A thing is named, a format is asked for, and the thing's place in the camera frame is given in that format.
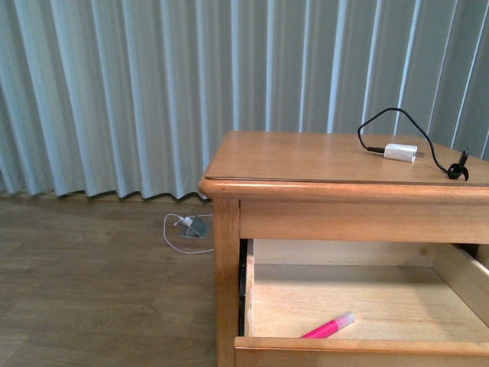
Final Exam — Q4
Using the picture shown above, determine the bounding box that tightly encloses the white floor cable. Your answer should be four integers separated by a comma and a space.
163, 213, 215, 255

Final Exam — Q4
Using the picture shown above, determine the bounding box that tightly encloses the white power adapter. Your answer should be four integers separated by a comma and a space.
384, 143, 426, 163

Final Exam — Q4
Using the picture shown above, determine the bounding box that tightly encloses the black charging cable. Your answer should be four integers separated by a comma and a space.
357, 107, 471, 180

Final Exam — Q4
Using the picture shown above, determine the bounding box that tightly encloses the open grey floor socket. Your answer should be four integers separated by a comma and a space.
183, 216, 209, 238

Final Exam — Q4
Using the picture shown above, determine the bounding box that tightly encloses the white floor plug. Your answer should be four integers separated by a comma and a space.
178, 216, 193, 227

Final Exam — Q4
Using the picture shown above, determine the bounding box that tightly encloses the white pleated curtain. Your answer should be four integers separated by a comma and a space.
1, 1, 488, 197

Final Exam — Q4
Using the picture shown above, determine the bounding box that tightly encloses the pink marker with white caps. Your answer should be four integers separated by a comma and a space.
301, 311, 355, 339

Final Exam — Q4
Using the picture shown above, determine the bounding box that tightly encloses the wooden drawer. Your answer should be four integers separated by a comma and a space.
235, 239, 488, 366

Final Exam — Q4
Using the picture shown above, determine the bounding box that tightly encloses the wooden nightstand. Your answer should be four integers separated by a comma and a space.
199, 132, 488, 366

